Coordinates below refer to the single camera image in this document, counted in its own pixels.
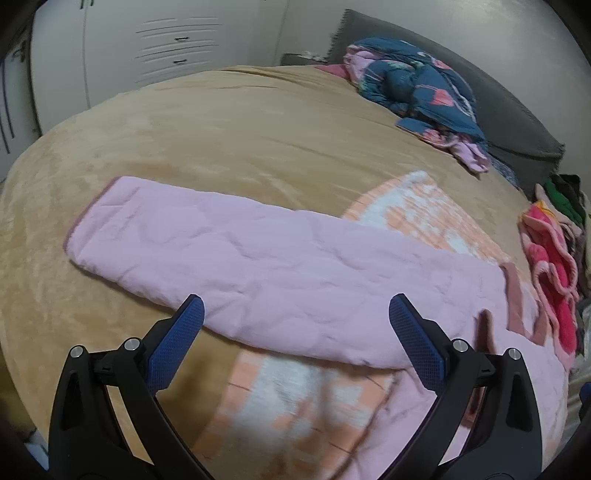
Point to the dark grey headboard cushion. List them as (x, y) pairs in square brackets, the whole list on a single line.
[(517, 139)]

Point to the pile of folded clothes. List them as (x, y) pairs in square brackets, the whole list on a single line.
[(564, 196)]

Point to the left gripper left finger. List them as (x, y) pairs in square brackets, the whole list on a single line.
[(106, 422)]

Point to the blue floral pink-lined garment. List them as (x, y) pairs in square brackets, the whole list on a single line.
[(431, 99)]

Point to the pink quilted jacket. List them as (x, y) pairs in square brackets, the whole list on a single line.
[(308, 285)]

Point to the orange white plaid blanket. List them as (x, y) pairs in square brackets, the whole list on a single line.
[(294, 418)]

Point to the pink red fleece garment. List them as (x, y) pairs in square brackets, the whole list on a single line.
[(554, 275)]

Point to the white wardrobe with drawers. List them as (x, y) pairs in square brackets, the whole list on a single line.
[(59, 58)]

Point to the tan fleece bed cover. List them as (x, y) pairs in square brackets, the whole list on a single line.
[(290, 136)]

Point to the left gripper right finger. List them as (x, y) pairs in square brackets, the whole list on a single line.
[(484, 423)]

